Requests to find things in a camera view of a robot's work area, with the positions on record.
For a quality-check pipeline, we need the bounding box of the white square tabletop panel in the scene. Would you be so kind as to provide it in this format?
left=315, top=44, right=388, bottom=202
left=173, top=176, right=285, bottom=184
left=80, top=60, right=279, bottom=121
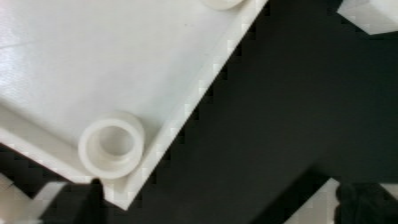
left=0, top=0, right=269, bottom=208

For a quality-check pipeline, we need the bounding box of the white table leg with tag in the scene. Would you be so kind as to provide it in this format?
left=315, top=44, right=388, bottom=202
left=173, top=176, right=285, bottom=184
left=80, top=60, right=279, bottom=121
left=338, top=0, right=398, bottom=35

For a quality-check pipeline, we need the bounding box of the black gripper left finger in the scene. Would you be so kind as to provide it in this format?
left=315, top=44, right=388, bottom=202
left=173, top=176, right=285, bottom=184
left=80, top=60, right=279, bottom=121
left=25, top=178, right=112, bottom=224

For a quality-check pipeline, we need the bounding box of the white U-shaped fence wall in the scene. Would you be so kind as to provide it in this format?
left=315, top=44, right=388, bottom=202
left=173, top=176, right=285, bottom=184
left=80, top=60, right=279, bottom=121
left=285, top=179, right=340, bottom=224

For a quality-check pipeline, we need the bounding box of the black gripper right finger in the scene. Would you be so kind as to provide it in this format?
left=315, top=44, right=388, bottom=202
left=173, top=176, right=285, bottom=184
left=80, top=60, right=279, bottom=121
left=334, top=183, right=398, bottom=224

